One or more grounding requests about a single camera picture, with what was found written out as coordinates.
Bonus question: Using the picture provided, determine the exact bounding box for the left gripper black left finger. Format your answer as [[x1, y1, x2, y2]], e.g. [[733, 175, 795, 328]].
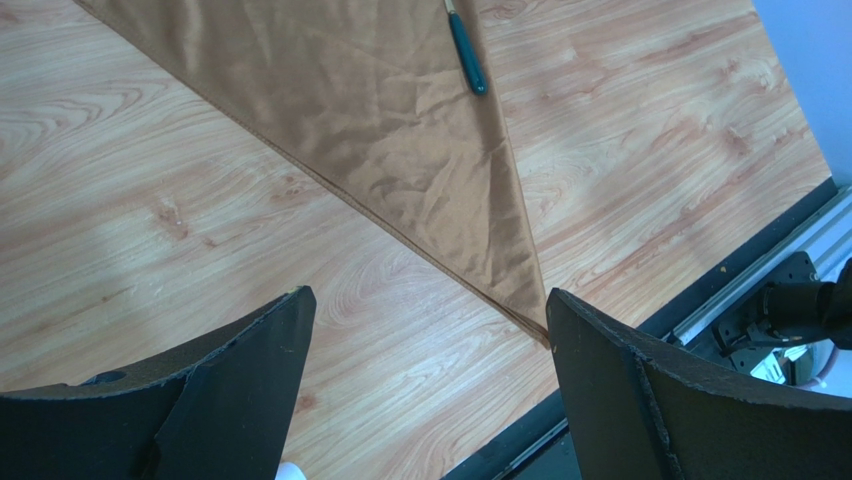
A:
[[1, 286, 317, 479]]

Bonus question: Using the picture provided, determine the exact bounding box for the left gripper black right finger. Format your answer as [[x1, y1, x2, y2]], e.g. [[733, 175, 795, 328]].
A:
[[547, 289, 851, 479]]

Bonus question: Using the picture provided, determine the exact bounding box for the brown satin napkin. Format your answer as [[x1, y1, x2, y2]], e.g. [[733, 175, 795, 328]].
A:
[[84, 1, 548, 342]]

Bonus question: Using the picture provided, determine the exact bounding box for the gold spoon dark handle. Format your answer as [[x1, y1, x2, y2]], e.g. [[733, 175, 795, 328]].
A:
[[444, 0, 488, 96]]

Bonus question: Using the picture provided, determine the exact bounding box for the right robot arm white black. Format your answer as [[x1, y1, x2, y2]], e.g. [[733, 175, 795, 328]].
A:
[[712, 252, 851, 389]]

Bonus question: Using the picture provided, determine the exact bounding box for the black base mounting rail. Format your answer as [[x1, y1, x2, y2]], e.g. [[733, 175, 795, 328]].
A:
[[450, 180, 851, 479]]

